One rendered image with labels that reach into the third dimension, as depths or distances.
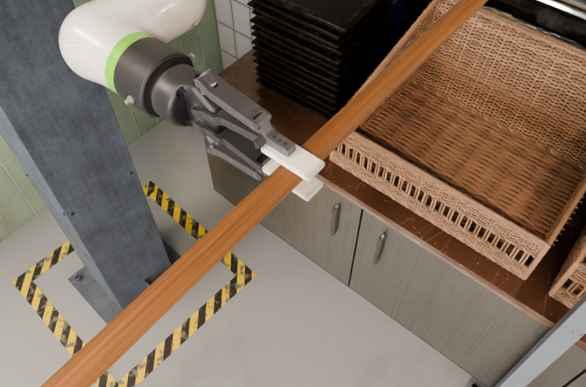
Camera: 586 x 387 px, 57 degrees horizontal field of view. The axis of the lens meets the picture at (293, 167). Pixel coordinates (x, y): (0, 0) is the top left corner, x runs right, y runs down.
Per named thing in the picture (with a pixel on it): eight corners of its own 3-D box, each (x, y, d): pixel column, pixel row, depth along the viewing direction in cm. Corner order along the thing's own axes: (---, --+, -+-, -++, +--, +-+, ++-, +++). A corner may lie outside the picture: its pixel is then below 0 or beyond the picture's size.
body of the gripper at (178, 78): (187, 48, 68) (241, 80, 64) (196, 96, 75) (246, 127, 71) (142, 79, 64) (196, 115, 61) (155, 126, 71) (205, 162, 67)
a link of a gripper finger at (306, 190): (261, 167, 63) (262, 171, 64) (308, 199, 61) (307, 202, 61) (277, 152, 65) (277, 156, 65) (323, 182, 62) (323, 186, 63)
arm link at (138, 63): (118, 116, 73) (99, 64, 66) (181, 71, 78) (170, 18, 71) (147, 137, 70) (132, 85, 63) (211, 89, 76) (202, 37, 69)
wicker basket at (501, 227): (421, 65, 165) (440, -15, 143) (604, 156, 143) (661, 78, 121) (324, 160, 142) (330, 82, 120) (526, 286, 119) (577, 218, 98)
